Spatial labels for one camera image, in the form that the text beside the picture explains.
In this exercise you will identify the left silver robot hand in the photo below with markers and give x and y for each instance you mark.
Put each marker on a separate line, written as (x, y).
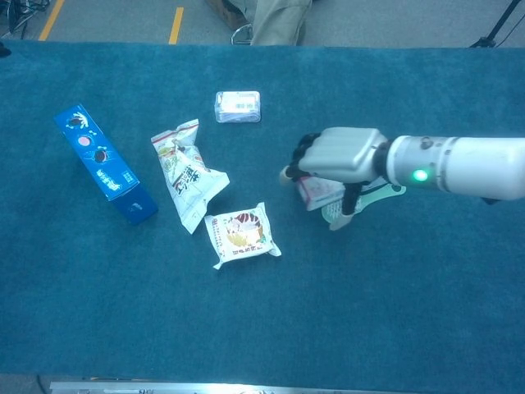
(4, 49)

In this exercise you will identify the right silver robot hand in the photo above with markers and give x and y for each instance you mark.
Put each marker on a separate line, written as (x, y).
(344, 154)

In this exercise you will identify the pink floral long box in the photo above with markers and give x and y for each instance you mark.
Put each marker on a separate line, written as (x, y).
(322, 193)

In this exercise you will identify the green plastic brush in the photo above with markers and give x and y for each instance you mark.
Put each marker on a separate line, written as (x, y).
(385, 192)

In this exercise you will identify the small white packet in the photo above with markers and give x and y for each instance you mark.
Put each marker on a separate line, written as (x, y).
(238, 106)

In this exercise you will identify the blue cookie box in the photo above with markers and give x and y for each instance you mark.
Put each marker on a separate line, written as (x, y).
(102, 164)

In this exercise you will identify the long white snack bag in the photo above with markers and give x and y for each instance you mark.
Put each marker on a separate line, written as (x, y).
(184, 184)

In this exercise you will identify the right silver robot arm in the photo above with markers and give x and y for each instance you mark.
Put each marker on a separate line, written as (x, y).
(463, 166)

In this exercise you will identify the yellow floor tape strip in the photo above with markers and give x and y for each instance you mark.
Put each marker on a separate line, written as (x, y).
(176, 24)
(51, 20)

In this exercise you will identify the square white pastry packet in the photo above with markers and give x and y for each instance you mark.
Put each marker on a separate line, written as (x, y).
(242, 236)

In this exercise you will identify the teal felt table cover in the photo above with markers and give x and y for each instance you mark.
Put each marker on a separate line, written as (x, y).
(328, 308)

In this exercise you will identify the black tripod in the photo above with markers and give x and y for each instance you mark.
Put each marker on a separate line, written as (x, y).
(498, 22)

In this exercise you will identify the aluminium rail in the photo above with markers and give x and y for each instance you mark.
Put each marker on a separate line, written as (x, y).
(205, 388)

